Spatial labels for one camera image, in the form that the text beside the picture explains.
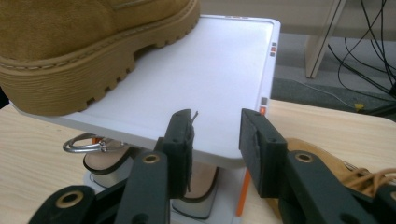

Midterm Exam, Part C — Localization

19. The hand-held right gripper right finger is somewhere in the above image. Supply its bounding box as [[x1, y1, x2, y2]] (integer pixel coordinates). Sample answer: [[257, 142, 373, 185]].
[[237, 107, 375, 224]]

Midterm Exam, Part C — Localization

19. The tan suede boot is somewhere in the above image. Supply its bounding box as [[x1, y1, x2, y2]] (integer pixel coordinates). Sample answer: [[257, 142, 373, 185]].
[[267, 138, 396, 218], [0, 0, 201, 117]]

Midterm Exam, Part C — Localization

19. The white floor cable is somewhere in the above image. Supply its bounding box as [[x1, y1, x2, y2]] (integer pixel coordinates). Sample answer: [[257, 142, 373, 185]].
[[289, 77, 356, 108]]

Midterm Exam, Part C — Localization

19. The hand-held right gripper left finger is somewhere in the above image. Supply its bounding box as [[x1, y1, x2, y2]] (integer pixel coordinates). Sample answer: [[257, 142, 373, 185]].
[[115, 108, 197, 224]]

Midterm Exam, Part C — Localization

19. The bundle of black floor cables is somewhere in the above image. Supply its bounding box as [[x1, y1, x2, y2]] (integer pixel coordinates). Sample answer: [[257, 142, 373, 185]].
[[326, 0, 396, 94]]

